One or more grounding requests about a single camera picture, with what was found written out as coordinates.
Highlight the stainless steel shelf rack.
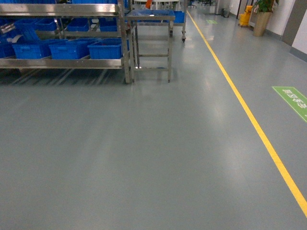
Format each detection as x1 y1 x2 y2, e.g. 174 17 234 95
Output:
0 0 134 83

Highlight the blue plastic bin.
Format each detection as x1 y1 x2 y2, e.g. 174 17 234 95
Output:
49 38 99 59
12 39 68 59
87 38 123 59

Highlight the small stainless steel table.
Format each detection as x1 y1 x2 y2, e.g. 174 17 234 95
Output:
126 10 175 82

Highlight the blue plastic bin middle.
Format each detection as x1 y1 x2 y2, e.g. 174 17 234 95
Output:
49 38 99 59

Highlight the far steel cart rack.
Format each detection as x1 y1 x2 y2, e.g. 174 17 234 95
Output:
139 0 189 42

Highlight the blue plastic bin left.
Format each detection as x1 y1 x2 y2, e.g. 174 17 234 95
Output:
12 39 68 59

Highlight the yellow mop bucket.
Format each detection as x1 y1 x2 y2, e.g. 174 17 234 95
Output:
238 5 253 27

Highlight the potted plant in tan planter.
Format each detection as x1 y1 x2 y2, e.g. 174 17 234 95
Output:
253 0 280 37

